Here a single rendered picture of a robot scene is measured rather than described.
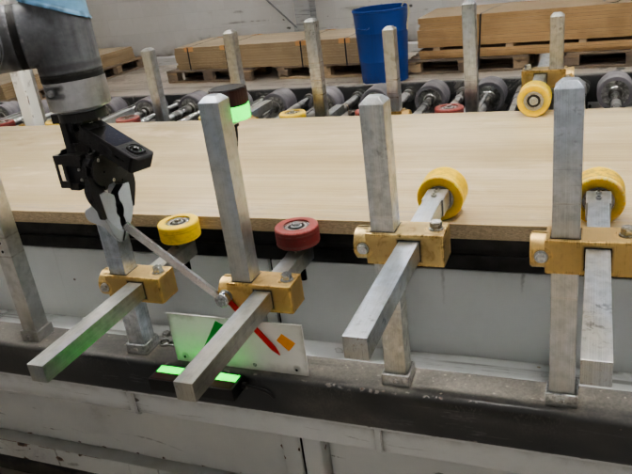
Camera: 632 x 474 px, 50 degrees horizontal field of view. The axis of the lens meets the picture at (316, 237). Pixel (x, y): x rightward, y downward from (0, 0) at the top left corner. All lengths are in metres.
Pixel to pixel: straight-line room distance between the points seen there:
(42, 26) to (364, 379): 0.72
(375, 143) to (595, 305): 0.35
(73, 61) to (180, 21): 8.92
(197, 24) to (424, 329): 8.70
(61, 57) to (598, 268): 0.76
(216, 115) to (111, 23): 9.69
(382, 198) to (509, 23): 5.93
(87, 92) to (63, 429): 1.25
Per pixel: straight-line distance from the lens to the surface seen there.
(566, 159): 0.91
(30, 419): 2.16
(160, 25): 10.16
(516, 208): 1.23
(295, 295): 1.11
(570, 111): 0.89
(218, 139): 1.04
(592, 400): 1.11
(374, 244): 0.99
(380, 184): 0.96
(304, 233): 1.18
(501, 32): 6.88
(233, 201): 1.06
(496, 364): 1.31
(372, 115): 0.93
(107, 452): 2.02
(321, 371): 1.17
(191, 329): 1.22
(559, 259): 0.95
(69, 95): 1.04
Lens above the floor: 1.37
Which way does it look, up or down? 24 degrees down
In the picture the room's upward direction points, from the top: 8 degrees counter-clockwise
